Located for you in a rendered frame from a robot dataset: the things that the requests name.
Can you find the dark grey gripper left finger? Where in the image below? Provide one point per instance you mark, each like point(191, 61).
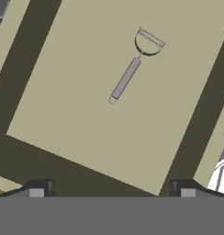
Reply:
point(40, 186)

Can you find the grey peeler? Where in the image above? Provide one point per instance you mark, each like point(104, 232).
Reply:
point(127, 76)

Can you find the white and grey round object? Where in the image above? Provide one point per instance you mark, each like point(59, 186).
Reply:
point(219, 176)

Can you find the open beige drawer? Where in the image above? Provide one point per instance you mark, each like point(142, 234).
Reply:
point(110, 101)

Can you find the grey appliance corner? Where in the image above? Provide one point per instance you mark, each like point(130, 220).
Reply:
point(0, 7)

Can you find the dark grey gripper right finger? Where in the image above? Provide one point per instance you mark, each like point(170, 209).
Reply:
point(185, 186)

